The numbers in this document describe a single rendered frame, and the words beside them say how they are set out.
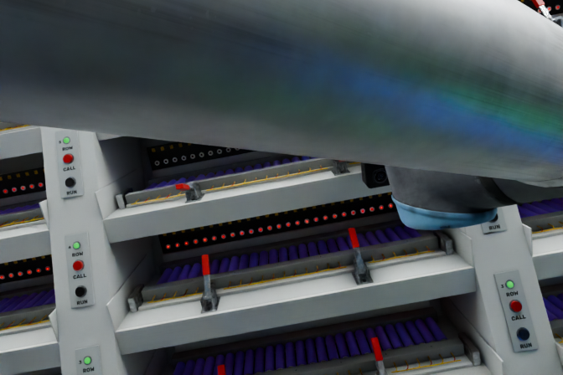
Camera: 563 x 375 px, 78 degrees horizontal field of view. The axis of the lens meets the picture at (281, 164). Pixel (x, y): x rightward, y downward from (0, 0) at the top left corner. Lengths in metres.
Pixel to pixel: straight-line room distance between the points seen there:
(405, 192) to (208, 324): 0.42
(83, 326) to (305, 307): 0.37
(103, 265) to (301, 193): 0.36
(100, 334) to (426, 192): 0.57
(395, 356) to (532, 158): 0.58
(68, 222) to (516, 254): 0.76
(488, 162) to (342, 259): 0.52
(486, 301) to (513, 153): 0.52
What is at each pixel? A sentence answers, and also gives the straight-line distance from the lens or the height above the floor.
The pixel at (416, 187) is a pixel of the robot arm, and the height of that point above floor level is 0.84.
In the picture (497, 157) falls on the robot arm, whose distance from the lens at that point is 0.18.
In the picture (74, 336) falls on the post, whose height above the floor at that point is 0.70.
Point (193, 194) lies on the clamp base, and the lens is 0.66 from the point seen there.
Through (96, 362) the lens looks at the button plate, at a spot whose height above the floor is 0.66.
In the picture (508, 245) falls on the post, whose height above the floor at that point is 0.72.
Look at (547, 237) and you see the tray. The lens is 0.79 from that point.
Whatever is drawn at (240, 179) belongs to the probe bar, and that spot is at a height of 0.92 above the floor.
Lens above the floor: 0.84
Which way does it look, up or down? 8 degrees up
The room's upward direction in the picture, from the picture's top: 10 degrees counter-clockwise
